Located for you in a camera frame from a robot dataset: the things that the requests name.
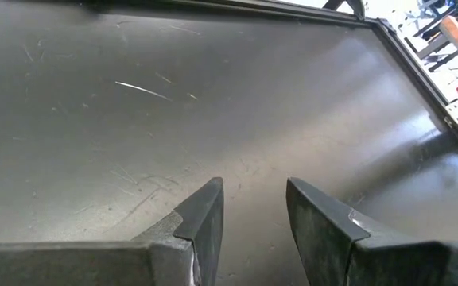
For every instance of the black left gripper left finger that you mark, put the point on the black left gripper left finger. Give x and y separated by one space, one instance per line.
94 264

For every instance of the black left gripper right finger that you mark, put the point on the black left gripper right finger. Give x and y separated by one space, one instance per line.
372 258

